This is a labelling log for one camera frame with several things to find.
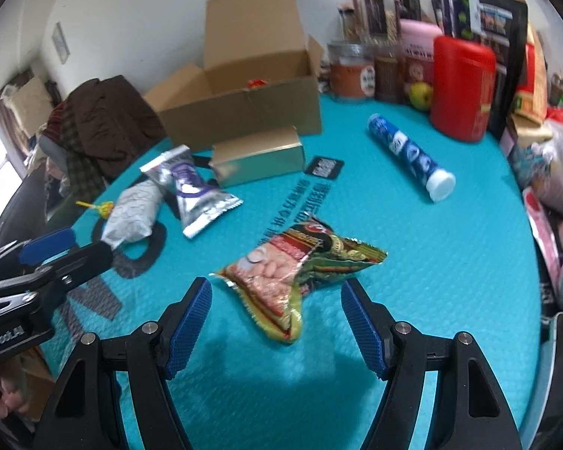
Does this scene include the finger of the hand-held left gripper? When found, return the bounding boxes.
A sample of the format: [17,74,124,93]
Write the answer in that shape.
[0,227,76,287]
[0,242,114,312]

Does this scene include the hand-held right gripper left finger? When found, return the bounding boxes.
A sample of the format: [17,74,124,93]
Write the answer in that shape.
[32,276,214,450]

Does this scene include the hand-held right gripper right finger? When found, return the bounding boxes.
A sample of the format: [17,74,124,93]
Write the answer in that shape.
[340,279,521,450]

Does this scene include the white patterned snack packet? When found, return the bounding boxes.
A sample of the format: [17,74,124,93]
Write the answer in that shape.
[101,180,163,250]

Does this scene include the green gold peanut packet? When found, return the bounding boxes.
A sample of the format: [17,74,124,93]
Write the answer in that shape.
[209,218,388,345]

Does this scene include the purple silver snack packet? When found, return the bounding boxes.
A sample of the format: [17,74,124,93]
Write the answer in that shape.
[140,145,243,239]

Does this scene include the small gold carton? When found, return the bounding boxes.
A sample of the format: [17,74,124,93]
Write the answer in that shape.
[210,126,307,187]

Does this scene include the blue tablet tube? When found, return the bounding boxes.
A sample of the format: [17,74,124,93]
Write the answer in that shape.
[367,113,457,204]

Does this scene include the cardboard box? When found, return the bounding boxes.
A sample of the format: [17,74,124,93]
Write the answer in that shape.
[143,0,324,147]

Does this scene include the person's left hand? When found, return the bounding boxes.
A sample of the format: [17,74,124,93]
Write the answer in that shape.
[0,368,31,420]

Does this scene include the teal bubble mat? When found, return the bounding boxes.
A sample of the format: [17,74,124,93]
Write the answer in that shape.
[42,91,542,450]

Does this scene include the plaid cloth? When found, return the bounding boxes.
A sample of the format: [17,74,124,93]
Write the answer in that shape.
[47,103,104,188]

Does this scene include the cardboard sheet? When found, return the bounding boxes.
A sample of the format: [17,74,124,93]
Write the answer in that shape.
[12,75,52,125]

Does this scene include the brown jacket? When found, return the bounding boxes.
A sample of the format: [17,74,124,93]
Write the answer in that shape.
[68,75,167,181]

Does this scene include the pink flat packet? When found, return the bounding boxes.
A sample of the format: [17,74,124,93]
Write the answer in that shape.
[523,187,561,301]

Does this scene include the green apple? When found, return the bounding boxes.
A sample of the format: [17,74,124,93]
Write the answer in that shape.
[407,82,433,111]

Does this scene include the wide jar orange label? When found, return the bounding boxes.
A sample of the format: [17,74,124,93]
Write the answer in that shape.
[327,41,376,103]

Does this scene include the dark brown jar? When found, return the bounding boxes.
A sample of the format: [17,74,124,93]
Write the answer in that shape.
[373,44,404,104]

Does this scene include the red canister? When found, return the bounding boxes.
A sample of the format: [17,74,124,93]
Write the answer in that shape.
[429,35,497,143]

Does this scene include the clear plastic bag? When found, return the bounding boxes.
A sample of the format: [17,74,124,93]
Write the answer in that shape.
[511,122,563,188]

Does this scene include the pink canister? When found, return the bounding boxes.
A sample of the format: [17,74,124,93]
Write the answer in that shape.
[399,19,444,104]

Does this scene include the black stand-up pouch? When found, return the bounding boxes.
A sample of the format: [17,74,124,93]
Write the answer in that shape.
[476,0,530,139]

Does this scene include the small spice jar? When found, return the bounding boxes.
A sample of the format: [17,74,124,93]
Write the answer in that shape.
[338,4,357,41]

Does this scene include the tall clear grain jar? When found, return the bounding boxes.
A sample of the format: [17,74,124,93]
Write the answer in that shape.
[361,0,400,47]

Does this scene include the clear jar purple label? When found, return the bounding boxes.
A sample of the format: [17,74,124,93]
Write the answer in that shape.
[434,0,480,41]

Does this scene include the wall picture frame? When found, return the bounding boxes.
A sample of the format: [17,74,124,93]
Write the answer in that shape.
[53,22,71,64]

